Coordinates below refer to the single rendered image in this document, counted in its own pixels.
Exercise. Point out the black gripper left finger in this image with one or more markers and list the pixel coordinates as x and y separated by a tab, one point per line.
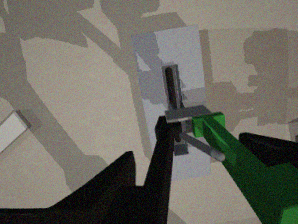
87	205

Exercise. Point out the grey rectangular plate with narrow slot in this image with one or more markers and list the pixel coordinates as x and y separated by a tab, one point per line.
177	48

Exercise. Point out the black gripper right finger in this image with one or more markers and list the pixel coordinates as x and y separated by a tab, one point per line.
270	150

